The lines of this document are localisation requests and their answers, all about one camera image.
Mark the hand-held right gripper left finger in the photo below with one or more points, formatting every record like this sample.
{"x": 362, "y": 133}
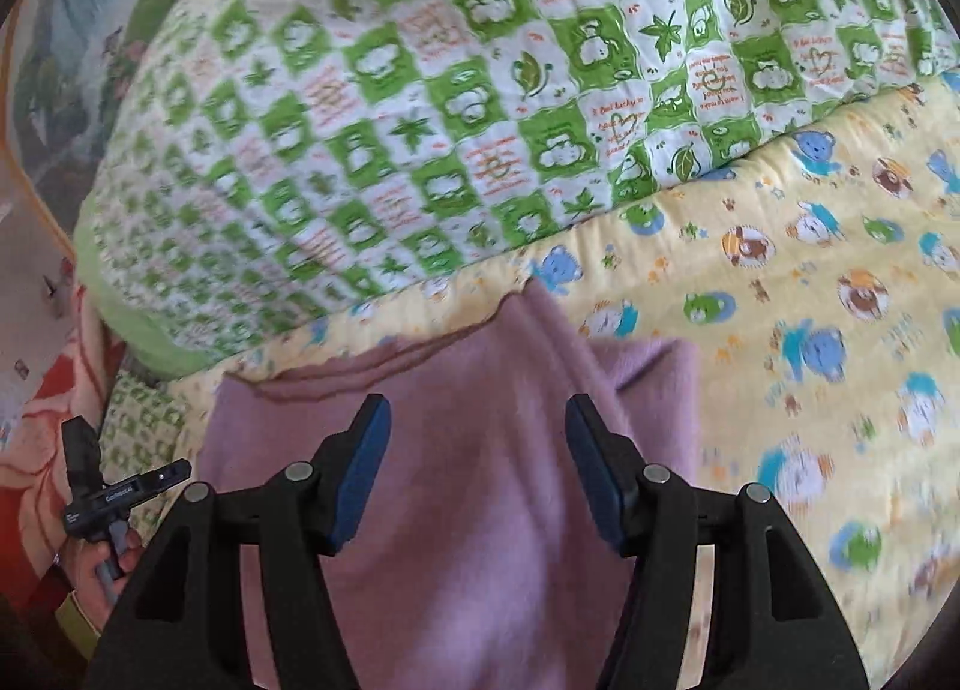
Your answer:
{"x": 360, "y": 484}

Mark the purple knit sweater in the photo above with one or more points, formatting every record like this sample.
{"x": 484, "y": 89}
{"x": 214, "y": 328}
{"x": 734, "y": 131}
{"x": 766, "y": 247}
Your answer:
{"x": 480, "y": 435}

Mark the small dark wall clip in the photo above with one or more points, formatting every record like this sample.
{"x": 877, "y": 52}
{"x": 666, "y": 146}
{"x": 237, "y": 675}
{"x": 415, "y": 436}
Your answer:
{"x": 52, "y": 289}

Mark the person's left hand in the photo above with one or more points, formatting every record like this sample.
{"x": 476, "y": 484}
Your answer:
{"x": 94, "y": 577}

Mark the wall poster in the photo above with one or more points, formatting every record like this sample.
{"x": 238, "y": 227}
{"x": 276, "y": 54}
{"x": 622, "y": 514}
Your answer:
{"x": 90, "y": 22}

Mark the person's left forearm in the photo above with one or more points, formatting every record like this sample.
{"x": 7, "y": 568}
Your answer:
{"x": 75, "y": 615}

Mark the orange floral blanket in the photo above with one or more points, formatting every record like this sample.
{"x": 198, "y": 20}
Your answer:
{"x": 37, "y": 435}

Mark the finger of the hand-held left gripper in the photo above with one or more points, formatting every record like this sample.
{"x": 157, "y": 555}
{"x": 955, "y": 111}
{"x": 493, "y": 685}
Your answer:
{"x": 161, "y": 476}
{"x": 79, "y": 450}

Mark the yellow cartoon bed sheet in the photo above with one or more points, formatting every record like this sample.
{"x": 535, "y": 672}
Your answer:
{"x": 787, "y": 300}

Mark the green checked quilt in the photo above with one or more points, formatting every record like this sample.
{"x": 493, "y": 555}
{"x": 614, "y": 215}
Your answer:
{"x": 450, "y": 97}

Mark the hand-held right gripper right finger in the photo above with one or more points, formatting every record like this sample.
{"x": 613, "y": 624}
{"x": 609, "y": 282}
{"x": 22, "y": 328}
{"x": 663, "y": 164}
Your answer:
{"x": 600, "y": 487}

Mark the green checked pillow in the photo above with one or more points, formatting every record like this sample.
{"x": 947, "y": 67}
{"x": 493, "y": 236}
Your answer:
{"x": 142, "y": 420}

